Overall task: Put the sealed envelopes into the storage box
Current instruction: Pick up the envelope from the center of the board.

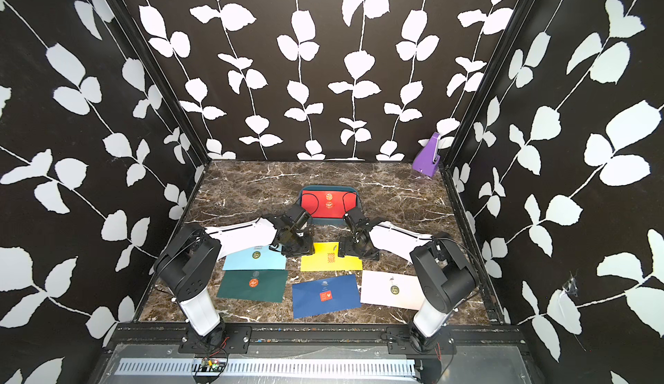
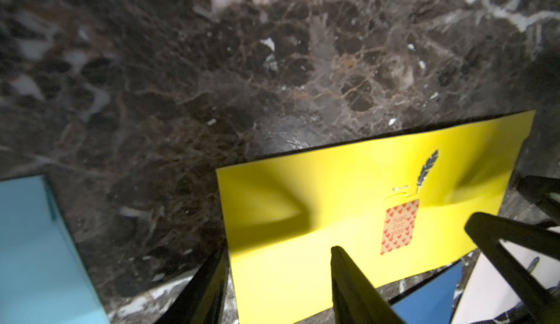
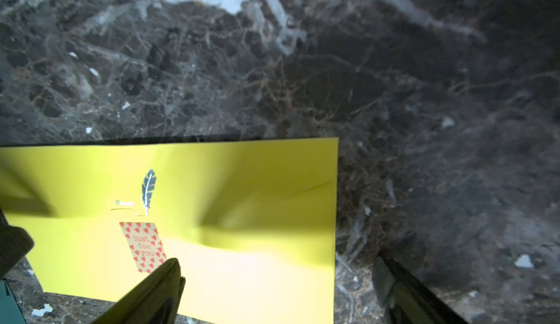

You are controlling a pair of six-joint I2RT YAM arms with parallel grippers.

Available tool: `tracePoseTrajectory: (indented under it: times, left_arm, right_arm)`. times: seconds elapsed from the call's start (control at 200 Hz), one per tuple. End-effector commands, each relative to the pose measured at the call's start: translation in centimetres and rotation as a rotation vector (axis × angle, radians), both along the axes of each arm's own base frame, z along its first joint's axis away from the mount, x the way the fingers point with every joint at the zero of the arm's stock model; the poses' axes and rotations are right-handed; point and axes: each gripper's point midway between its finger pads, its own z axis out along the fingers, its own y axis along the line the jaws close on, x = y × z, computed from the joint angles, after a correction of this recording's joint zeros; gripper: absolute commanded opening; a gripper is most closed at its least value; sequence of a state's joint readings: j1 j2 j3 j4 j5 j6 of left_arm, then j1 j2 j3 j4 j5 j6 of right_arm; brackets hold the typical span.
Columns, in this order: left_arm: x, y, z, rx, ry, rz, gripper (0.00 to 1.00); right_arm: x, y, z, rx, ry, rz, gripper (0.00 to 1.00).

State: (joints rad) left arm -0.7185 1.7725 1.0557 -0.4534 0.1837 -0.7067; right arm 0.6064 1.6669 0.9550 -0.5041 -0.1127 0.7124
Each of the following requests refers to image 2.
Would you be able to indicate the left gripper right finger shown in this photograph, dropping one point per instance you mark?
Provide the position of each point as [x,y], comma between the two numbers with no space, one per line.
[355,300]

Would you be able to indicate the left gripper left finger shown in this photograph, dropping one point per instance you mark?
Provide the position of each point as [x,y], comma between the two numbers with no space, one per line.
[202,300]

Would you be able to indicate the yellow envelope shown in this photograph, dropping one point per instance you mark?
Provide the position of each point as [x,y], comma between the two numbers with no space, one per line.
[398,206]

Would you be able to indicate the light blue envelope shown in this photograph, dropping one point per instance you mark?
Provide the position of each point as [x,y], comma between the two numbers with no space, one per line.
[43,279]

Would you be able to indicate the pale pink sealed envelope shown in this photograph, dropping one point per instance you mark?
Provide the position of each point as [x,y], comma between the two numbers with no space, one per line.
[489,298]

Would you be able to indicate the dark blue sealed envelope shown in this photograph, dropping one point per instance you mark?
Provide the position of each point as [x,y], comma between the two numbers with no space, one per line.
[433,301]

